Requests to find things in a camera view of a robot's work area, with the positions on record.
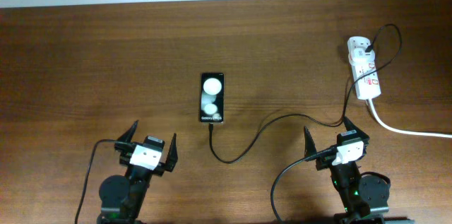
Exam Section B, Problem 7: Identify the white USB plug adapter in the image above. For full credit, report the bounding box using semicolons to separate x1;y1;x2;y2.
347;36;375;66

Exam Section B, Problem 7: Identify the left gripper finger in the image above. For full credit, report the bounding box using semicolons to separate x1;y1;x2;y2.
165;133;178;172
117;120;138;143

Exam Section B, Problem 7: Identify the white power strip cord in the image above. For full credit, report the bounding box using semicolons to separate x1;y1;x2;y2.
367;98;452;139

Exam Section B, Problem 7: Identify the white power strip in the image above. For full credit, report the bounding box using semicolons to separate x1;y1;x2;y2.
347;36;382;100

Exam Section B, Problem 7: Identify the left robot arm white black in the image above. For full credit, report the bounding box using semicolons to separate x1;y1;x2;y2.
96;122;178;224

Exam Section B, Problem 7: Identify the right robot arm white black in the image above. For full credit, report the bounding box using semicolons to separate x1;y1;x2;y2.
304;118;391;224

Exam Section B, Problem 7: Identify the thin black charger cable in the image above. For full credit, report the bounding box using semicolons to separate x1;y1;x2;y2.
208;24;403;165

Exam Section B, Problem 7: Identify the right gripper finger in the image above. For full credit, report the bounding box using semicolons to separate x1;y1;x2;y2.
304;126;317;161
343;117;369;140

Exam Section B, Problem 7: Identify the black smartphone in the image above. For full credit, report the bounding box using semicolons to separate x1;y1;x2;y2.
199;72;225;123

